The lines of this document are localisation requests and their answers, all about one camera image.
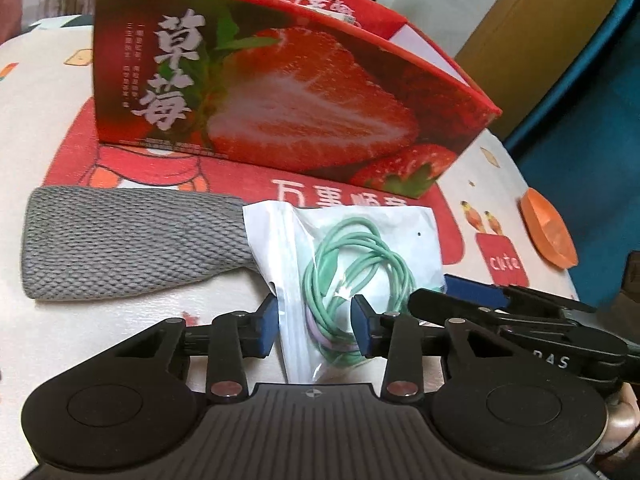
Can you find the grey knitted sock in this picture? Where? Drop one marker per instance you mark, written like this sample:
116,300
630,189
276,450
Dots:
125,240

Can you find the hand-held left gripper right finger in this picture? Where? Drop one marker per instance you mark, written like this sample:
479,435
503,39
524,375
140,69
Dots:
362,327

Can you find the wooden door panel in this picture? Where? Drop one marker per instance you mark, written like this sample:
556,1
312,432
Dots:
530,15

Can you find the red strawberry cardboard box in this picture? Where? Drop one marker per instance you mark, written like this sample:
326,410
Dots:
280,90

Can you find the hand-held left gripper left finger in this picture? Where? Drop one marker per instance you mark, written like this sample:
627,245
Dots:
266,327

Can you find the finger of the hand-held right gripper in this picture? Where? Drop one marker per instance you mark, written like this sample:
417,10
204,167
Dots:
475,290
450,307

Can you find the teal curtain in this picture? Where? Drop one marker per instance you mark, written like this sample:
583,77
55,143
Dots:
580,125

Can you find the orange plastic dish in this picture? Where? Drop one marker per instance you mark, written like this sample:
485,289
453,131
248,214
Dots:
547,227

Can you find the person's right hand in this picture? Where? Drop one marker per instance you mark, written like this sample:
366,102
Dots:
622,420

